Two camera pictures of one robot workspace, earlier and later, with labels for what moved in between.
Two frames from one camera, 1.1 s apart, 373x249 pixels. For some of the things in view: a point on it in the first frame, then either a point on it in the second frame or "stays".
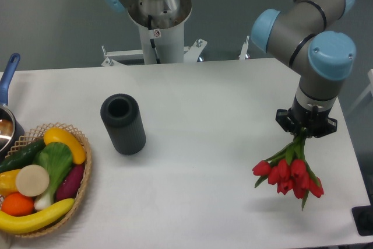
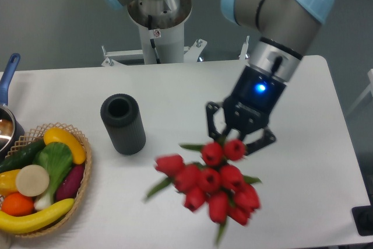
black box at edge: (363, 218) stays
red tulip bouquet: (289, 170) -> (214, 182)
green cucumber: (24, 157) stays
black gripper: (315, 121) -> (247, 109)
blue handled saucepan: (11, 126) stays
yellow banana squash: (37, 221) stays
